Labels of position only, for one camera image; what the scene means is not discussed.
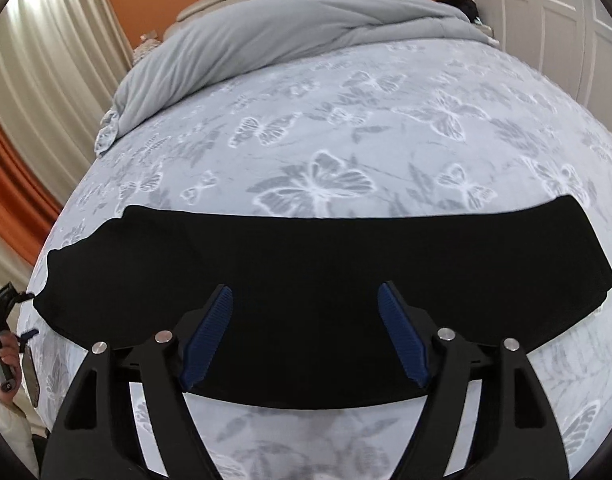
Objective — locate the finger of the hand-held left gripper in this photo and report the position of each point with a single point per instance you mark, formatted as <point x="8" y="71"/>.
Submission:
<point x="5" y="300"/>
<point x="28" y="334"/>

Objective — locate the person's left hand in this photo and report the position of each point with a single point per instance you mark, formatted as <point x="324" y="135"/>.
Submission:
<point x="8" y="352"/>

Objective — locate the dark cloth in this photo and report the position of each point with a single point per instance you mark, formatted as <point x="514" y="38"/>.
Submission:
<point x="458" y="5"/>

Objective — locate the butterfly print bed sheet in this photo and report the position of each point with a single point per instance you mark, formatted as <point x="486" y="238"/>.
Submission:
<point x="336" y="125"/>

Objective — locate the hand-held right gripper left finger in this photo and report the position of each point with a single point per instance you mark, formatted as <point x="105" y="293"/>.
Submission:
<point x="208" y="335"/>

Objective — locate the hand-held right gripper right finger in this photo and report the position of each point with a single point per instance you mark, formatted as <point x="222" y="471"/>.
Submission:
<point x="403" y="335"/>

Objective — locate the person's left forearm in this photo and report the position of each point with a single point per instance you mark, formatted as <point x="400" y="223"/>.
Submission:
<point x="5" y="427"/>

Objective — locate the orange curtain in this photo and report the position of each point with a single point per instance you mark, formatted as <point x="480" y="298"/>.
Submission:
<point x="10" y="175"/>

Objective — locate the cream curtain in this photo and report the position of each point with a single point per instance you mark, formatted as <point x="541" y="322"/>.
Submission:
<point x="3" y="260"/>
<point x="50" y="50"/>

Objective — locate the black pants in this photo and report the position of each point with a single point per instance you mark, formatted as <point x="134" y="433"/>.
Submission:
<point x="306" y="270"/>

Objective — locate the white fluffy ornament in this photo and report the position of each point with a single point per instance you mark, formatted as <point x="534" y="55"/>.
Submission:
<point x="146" y="49"/>

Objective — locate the grey duvet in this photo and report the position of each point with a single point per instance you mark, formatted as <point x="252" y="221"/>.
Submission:
<point x="296" y="30"/>

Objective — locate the white wardrobe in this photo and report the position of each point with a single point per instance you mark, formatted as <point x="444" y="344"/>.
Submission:
<point x="546" y="25"/>

